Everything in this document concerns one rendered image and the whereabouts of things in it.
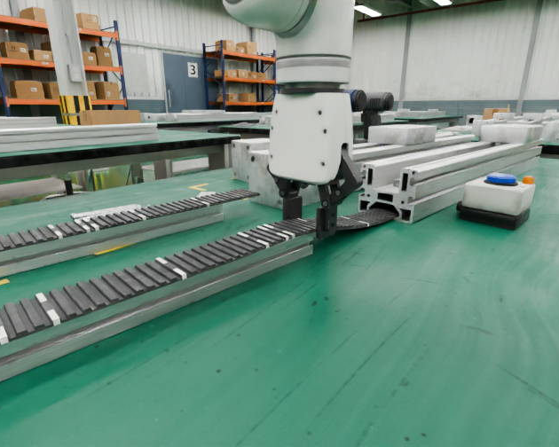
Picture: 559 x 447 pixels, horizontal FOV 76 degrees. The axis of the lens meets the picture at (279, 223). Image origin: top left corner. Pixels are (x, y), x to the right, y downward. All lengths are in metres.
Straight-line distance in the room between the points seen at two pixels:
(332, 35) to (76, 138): 1.62
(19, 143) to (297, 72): 1.54
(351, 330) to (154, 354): 0.16
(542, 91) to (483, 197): 14.90
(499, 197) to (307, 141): 0.33
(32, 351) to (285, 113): 0.33
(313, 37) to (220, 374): 0.32
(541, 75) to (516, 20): 2.02
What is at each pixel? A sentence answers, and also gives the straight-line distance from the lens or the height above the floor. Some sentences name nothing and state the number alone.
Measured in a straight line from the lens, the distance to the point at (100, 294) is 0.33.
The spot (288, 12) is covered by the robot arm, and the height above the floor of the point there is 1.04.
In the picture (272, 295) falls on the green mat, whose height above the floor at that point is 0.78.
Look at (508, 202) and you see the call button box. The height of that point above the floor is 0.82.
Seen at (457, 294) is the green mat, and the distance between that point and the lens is 0.40.
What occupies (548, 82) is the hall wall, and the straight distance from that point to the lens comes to 15.54.
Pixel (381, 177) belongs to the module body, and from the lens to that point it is 0.63.
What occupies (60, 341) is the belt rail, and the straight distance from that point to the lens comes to 0.32.
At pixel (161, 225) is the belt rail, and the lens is 0.54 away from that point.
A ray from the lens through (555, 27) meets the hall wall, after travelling 15.69.
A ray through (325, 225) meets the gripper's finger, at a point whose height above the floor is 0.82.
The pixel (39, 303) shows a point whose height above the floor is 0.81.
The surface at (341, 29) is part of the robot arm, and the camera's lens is 0.42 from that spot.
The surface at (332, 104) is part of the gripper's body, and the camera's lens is 0.40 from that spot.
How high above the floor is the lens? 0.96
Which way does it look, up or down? 18 degrees down
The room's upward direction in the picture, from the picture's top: straight up
